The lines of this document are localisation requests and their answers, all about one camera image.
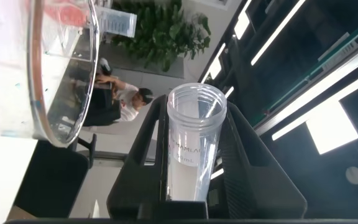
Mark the long ceiling light strip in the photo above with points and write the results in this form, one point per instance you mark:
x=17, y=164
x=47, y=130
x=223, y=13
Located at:
x=322, y=104
x=278, y=31

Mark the seated person in white shirt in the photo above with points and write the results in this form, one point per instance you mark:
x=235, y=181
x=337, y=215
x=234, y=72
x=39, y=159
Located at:
x=126, y=102

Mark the square ceiling light panel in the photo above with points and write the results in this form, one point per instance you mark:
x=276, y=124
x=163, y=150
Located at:
x=332, y=129

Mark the clear plastic test tube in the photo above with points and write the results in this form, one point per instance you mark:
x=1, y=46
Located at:
x=191, y=130

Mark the clear acrylic test tube rack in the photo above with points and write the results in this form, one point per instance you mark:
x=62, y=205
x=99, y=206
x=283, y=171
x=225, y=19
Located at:
x=64, y=40

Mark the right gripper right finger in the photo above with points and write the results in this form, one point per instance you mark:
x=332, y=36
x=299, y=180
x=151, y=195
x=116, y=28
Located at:
x=253, y=180

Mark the clear glass beaker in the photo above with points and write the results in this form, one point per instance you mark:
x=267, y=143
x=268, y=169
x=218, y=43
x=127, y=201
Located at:
x=11, y=77

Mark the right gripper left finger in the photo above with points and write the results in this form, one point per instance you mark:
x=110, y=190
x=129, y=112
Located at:
x=135, y=180

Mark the test tube with red liquid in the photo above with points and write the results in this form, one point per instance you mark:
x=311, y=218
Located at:
x=117, y=21

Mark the green potted plant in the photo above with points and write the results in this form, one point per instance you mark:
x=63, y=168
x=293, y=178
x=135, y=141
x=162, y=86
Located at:
x=163, y=31

